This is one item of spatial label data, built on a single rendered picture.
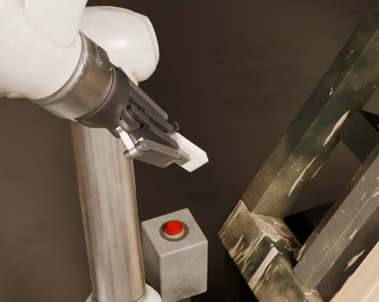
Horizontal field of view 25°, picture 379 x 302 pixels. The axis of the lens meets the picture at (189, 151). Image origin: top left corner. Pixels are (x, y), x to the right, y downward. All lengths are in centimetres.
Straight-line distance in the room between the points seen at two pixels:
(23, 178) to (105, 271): 199
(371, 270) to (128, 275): 53
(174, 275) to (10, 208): 151
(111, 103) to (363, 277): 103
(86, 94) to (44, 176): 264
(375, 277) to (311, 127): 38
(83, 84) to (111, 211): 64
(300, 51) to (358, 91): 222
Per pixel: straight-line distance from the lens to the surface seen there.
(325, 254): 191
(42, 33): 85
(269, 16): 445
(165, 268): 199
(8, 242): 331
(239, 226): 211
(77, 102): 92
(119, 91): 95
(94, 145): 147
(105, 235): 155
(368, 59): 195
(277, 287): 199
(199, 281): 208
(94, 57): 91
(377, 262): 185
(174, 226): 199
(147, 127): 102
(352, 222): 188
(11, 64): 85
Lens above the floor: 239
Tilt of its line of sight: 41 degrees down
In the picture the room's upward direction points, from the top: straight up
